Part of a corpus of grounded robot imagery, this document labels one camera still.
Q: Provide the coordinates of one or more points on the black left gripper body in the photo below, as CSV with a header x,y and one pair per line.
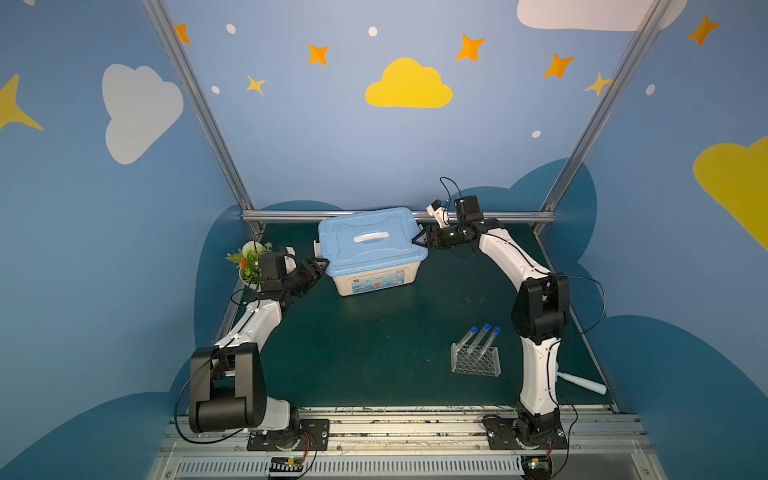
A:
x,y
312,270

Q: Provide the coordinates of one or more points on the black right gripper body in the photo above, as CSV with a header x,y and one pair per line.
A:
x,y
435,237

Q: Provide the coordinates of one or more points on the light blue plastic lid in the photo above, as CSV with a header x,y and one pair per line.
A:
x,y
393,224

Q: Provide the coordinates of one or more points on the test tube blue cap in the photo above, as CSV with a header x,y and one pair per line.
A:
x,y
462,345
490,340
477,339

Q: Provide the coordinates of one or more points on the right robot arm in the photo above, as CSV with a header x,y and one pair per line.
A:
x,y
539,314

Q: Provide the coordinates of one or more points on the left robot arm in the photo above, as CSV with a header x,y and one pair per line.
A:
x,y
227,388

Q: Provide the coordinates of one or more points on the potted plant white pot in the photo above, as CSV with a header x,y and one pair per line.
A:
x,y
247,260

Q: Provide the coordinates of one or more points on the white plastic storage bin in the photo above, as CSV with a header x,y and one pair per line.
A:
x,y
375,279

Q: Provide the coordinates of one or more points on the clear acrylic test tube rack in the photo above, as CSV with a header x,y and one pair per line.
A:
x,y
475,362

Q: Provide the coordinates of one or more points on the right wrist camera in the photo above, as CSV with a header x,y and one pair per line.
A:
x,y
439,213

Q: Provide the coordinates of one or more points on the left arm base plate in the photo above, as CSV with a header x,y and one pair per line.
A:
x,y
307,435

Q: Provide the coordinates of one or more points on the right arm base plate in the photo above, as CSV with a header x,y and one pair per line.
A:
x,y
525,432

